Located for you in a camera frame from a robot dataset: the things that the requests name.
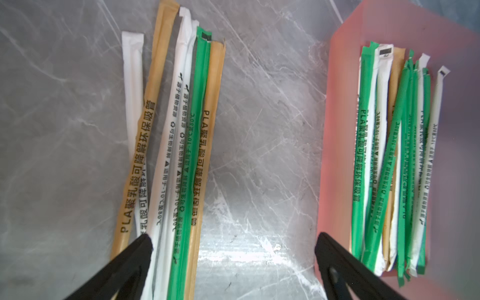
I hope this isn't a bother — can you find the white printed wrapped straw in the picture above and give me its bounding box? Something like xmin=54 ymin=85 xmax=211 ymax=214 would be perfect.
xmin=141 ymin=7 xmax=193 ymax=300
xmin=407 ymin=66 xmax=450 ymax=277

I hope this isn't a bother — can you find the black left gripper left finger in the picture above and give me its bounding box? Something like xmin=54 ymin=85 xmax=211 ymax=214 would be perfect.
xmin=67 ymin=234 xmax=153 ymax=300

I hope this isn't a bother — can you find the tan paper wrapped straw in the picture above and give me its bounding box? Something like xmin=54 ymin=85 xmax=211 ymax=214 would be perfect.
xmin=110 ymin=1 xmax=180 ymax=259

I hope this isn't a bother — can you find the green PLA printed straw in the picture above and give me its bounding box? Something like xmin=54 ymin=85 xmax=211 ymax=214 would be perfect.
xmin=351 ymin=42 xmax=378 ymax=260

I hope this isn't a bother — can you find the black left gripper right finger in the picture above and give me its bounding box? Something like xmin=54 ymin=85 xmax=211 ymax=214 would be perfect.
xmin=314 ymin=232 xmax=404 ymax=300

